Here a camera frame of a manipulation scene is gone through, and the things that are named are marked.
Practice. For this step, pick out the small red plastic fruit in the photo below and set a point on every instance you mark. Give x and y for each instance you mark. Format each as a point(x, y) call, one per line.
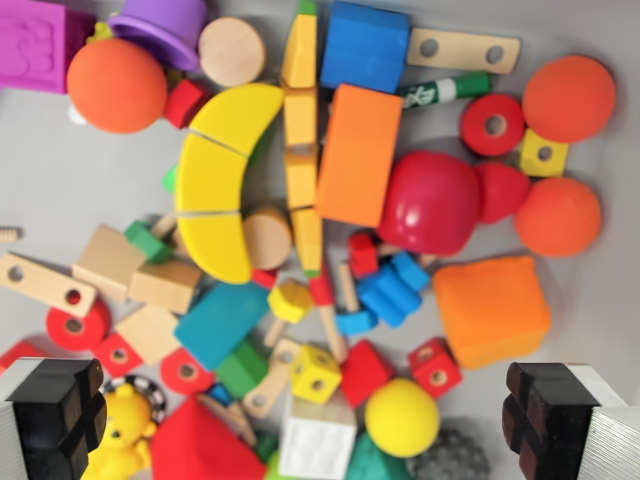
point(500, 192)

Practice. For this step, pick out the orange foam ball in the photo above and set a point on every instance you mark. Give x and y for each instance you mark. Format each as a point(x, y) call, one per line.
point(570, 100)
point(117, 85)
point(557, 217)

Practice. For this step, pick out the teal green soft toy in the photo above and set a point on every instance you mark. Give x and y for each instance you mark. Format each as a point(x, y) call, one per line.
point(370, 462)

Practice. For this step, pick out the red square wooden nut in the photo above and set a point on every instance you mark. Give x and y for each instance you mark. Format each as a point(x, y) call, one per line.
point(106, 350)

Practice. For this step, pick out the red hexagonal wooden nut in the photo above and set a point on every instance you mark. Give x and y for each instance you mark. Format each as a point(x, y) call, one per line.
point(362, 255)

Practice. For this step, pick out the small white toy piece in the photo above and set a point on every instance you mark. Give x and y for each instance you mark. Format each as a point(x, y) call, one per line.
point(75, 115)

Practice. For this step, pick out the flat red wooden piece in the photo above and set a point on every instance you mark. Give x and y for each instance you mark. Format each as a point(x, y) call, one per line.
point(262, 278)

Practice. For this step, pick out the small blue wooden piece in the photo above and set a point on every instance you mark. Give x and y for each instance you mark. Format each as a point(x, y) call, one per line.
point(220, 392)

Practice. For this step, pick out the yellow foam ball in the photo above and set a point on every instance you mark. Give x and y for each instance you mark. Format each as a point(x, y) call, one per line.
point(400, 417)

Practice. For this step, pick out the plain wooden cube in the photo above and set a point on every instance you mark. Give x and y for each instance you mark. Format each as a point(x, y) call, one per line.
point(147, 332)

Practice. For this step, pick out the pale wooden wedge block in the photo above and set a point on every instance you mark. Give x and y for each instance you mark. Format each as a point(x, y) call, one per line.
point(107, 255)

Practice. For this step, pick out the green head wooden bolt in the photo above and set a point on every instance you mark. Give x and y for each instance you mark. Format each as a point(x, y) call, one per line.
point(147, 242)
point(10, 234)

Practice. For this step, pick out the red cube with holes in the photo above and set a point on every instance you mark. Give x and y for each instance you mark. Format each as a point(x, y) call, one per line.
point(420, 370)

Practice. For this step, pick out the small red wooden cube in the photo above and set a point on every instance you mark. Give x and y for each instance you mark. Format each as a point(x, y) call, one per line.
point(185, 102)

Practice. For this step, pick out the magenta embossed foam block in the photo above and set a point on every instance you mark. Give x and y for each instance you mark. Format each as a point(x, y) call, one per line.
point(30, 45)

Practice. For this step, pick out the green marker pen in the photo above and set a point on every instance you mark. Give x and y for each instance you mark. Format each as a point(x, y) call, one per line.
point(450, 87)

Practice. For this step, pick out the orange foam block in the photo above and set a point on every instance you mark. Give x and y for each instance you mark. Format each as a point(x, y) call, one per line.
point(357, 155)

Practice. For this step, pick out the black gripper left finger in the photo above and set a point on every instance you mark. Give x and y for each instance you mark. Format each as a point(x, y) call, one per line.
point(45, 410)

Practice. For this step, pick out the purple plastic cup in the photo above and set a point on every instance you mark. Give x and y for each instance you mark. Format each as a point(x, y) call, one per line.
point(160, 25)

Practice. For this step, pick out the wooden plank with holes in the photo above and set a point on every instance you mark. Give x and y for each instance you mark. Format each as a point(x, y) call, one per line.
point(274, 382)
point(42, 282)
point(462, 50)

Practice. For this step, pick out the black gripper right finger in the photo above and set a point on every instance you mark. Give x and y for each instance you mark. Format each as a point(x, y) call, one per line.
point(560, 425)

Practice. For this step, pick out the chunky blue wooden bolt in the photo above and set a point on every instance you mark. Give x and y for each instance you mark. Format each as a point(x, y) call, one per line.
point(387, 300)

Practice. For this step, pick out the round wooden disc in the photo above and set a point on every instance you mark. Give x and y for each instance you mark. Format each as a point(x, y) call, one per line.
point(232, 50)

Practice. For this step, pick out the yellow cube with holes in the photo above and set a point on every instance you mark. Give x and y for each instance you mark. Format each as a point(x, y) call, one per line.
point(330, 372)

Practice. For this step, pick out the bright green plastic piece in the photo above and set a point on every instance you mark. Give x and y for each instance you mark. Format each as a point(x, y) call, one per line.
point(171, 179)

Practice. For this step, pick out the blue foam block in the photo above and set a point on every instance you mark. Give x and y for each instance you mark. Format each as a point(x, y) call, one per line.
point(365, 45)

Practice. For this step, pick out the thin wooden stick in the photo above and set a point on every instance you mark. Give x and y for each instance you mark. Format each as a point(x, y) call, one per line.
point(230, 415)

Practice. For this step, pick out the red wooden wheel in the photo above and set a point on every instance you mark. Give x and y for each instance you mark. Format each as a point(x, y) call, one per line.
point(95, 320)
point(172, 380)
point(480, 135)

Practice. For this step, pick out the yellow sliced wooden banana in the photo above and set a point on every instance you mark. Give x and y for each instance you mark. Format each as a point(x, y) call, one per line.
point(215, 175)

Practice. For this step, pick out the plain wooden rectangular block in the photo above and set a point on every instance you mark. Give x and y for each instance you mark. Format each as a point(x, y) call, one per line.
point(162, 287)

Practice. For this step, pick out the slim blue head bolt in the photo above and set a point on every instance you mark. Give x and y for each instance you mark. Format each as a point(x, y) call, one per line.
point(357, 322)

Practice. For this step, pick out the grey spiky rubber ball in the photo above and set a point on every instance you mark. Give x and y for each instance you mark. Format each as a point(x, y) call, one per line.
point(450, 457)

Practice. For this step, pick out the large red plastic fruit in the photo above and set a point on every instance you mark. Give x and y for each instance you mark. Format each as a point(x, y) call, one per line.
point(430, 200)

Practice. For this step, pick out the yellow head wooden bolt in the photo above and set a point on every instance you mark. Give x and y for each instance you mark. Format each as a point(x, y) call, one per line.
point(290, 300)

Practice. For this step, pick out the yellow sliced wooden corn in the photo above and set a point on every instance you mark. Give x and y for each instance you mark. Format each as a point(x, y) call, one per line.
point(301, 125)

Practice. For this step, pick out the large red pyramid block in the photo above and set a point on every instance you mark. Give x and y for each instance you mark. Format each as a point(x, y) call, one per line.
point(200, 445)

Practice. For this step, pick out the plain wooden cylinder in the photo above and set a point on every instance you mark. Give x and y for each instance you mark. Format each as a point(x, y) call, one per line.
point(267, 237)

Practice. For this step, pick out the yellow wooden nut cube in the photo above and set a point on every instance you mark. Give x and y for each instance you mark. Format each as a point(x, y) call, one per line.
point(530, 162)

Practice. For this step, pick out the yellow rubber bear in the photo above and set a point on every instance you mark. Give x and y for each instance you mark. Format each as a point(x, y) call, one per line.
point(120, 435)

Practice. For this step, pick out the teal wooden block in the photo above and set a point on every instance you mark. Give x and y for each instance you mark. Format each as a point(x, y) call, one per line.
point(220, 322)

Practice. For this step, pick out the green wooden block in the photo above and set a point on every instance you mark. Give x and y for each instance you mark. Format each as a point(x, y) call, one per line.
point(242, 370)

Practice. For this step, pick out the yellow green rubber toy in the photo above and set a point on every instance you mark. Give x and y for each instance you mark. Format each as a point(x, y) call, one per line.
point(101, 32)

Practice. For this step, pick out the red wooden roof block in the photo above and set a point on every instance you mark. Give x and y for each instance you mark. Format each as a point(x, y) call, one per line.
point(20, 352)

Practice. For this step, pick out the squashed orange foam cube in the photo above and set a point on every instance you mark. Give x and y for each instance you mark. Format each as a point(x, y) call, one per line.
point(490, 310)

